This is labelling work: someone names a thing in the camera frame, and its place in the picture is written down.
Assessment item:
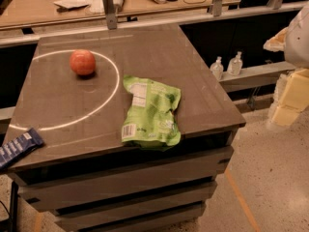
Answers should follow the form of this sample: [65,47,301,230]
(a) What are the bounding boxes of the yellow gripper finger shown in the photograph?
[263,28,288,52]
[269,69,309,128]

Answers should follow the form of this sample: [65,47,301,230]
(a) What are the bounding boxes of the red apple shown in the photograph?
[70,49,96,75]

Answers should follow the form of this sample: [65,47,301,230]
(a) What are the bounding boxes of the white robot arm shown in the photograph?
[264,4,309,130]

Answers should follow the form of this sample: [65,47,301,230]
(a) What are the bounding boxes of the green rice chip bag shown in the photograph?
[122,75,182,151]

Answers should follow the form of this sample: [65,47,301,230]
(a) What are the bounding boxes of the clear sanitizer bottle right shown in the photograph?
[227,51,242,75]

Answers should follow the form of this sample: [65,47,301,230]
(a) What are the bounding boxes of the clear sanitizer bottle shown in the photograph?
[227,51,242,75]
[211,56,224,80]

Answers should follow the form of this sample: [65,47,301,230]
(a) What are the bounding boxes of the clear sanitizer bottle left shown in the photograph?
[211,56,224,80]

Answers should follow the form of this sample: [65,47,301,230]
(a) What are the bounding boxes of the white paper sheets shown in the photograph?
[54,0,103,13]

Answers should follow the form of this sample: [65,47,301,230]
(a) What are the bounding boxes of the grey drawer cabinet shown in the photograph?
[6,25,244,232]

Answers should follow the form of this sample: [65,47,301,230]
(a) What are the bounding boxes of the wooden background desk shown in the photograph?
[0,0,242,31]

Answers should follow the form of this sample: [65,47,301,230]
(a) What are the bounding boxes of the blue snack bar wrapper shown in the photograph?
[0,129,44,170]

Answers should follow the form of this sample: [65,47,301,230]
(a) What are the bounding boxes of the grey metal post left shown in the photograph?
[102,0,117,30]

